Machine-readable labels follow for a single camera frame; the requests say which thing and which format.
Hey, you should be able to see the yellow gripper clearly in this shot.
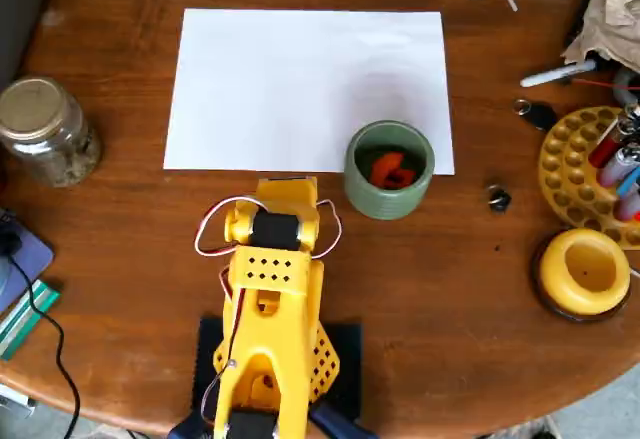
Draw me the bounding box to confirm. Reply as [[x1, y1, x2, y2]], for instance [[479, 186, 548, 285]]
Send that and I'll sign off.
[[254, 176, 320, 211]]

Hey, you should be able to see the orange plastic object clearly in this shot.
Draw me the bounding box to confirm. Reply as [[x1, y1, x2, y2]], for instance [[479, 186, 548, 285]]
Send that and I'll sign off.
[[369, 151, 417, 189]]

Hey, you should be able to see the green ribbed ceramic cup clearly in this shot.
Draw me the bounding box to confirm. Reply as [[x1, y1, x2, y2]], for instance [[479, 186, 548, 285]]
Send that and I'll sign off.
[[343, 119, 436, 221]]

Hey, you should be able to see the white paper sheet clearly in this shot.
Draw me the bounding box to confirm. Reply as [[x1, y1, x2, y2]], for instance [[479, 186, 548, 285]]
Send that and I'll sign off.
[[163, 7, 456, 176]]

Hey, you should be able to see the small black nut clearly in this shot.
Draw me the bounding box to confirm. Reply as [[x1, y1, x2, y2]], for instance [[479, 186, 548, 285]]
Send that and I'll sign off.
[[483, 185, 513, 213]]

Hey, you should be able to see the glass jar with gold lid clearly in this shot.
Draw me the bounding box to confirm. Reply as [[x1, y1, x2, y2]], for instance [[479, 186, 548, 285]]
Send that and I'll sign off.
[[0, 76, 101, 189]]

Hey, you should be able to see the purple notebook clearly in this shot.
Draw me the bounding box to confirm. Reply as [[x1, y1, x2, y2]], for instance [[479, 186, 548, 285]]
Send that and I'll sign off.
[[0, 211, 55, 315]]

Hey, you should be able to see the yellow round holder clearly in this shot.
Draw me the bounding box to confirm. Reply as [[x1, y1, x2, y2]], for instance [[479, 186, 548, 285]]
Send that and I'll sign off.
[[530, 238, 634, 324]]

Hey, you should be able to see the yellow dimpled round tray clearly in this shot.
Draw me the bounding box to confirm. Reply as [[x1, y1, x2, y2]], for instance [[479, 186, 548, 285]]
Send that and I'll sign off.
[[538, 106, 640, 249]]

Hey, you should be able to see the black plug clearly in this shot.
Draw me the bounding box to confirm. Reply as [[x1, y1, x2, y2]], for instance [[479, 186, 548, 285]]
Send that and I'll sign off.
[[0, 228, 24, 259]]

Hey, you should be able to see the white marker pen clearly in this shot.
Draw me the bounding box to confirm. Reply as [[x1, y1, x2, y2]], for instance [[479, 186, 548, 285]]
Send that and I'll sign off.
[[519, 60, 597, 89]]

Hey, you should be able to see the green white book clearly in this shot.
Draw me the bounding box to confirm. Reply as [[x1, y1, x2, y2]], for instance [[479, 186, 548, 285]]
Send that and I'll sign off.
[[0, 278, 62, 362]]

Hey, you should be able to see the red lighter with silver top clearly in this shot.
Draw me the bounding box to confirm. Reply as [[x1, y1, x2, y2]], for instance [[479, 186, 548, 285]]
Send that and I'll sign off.
[[588, 103, 640, 168]]

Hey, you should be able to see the pink red lighter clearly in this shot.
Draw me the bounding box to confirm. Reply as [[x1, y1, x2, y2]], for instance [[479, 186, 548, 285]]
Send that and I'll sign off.
[[613, 191, 640, 223]]

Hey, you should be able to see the blue lighter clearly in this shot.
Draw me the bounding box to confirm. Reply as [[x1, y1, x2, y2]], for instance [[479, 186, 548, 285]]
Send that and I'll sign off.
[[615, 166, 640, 199]]

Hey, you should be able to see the white device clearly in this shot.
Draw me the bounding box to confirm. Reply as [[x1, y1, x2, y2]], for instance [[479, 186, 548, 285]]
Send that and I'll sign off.
[[0, 383, 39, 418]]

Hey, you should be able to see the gray tube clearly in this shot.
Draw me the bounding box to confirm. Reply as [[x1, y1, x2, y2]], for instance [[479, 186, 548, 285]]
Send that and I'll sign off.
[[613, 69, 640, 106]]

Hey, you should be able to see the crumpled brown paper bag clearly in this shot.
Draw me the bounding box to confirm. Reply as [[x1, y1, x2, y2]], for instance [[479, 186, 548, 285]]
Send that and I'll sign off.
[[559, 0, 640, 74]]

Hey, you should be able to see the white red servo cable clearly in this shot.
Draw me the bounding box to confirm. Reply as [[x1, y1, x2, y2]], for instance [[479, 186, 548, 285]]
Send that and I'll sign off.
[[310, 199, 344, 260], [200, 266, 247, 426], [193, 197, 269, 259]]

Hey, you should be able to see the blue clamp handle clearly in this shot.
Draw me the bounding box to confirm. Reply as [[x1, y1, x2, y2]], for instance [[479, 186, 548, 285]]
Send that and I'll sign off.
[[309, 401, 377, 439], [168, 411, 221, 439]]

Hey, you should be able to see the black key fob with ring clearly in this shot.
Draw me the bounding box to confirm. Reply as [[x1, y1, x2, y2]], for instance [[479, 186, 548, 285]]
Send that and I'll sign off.
[[513, 100, 559, 133]]

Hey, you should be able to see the black power cable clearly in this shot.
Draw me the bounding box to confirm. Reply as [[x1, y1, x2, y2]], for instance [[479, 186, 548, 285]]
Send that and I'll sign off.
[[0, 246, 82, 439]]

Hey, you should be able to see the yellow ring shaped bowl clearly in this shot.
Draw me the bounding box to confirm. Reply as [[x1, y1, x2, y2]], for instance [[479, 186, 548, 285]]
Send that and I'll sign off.
[[540, 228, 632, 316]]

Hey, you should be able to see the thin red wire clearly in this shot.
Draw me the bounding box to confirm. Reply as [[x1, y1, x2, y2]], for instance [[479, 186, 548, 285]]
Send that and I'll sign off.
[[572, 77, 640, 91]]

